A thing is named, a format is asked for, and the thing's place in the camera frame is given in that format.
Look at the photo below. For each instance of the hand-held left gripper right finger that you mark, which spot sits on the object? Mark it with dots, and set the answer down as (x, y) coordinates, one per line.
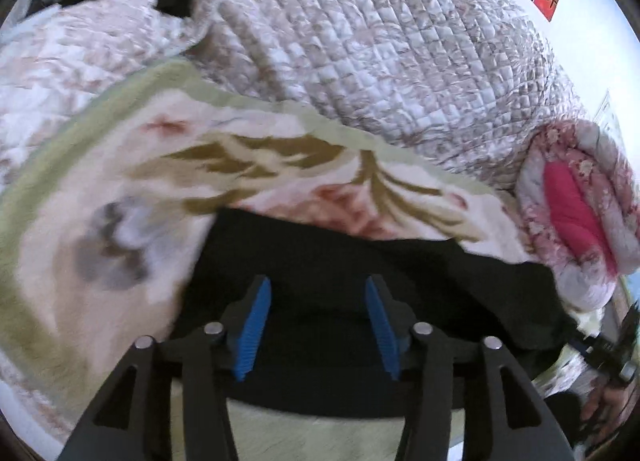
(382, 326)

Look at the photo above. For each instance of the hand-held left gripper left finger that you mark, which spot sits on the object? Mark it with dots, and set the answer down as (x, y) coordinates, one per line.
(255, 326)

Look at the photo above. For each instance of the quilted floral bedspread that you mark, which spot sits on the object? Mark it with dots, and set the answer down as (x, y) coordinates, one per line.
(375, 41)

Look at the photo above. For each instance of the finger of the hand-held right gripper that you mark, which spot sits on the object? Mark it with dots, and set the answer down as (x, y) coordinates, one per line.
(592, 352)

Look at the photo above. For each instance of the pink floral comforter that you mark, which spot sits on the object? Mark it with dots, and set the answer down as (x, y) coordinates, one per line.
(570, 206)

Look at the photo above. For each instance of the floral fleece blanket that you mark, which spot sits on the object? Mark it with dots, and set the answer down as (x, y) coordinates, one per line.
(125, 191)

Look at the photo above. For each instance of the black pants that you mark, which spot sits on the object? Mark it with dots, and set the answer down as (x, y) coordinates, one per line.
(325, 251)

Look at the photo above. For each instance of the person's right hand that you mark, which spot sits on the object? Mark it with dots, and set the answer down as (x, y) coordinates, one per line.
(607, 408)

